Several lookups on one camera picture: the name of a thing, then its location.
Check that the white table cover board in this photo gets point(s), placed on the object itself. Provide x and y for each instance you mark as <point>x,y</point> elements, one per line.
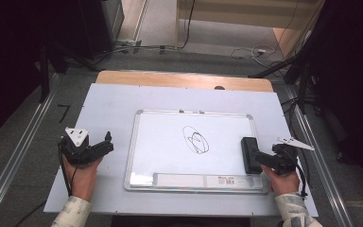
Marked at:
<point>107,107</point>

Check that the metal floor rail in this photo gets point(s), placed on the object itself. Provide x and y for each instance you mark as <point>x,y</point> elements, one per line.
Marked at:
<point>321,170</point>
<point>19,148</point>

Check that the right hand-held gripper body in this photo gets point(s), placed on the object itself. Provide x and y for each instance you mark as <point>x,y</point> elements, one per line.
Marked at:
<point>285,160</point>

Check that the metal-framed whiteboard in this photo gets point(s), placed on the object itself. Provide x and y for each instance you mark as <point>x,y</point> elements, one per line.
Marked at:
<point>170,151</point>

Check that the black metal stand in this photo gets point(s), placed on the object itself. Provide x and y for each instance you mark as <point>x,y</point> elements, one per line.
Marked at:
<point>302,85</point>
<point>45,75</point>

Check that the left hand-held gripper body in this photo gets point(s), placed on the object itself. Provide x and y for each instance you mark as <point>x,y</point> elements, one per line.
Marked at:
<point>75,151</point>

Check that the person's right hand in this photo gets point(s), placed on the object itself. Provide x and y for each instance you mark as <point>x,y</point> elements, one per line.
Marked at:
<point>285,184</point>

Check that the person's left hand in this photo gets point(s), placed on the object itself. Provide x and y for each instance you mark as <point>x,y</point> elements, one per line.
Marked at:
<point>82,181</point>

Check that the light wooden furniture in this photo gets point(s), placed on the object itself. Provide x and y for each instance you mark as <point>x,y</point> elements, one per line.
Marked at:
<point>249,15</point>

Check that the dark cabinet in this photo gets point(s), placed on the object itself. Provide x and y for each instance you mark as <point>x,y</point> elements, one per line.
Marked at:
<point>100,25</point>

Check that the black whiteboard eraser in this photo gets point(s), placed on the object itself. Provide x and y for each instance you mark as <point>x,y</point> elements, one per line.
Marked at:
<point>251,156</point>

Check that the wooden table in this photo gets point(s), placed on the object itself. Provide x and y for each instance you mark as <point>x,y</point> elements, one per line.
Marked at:
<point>170,80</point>

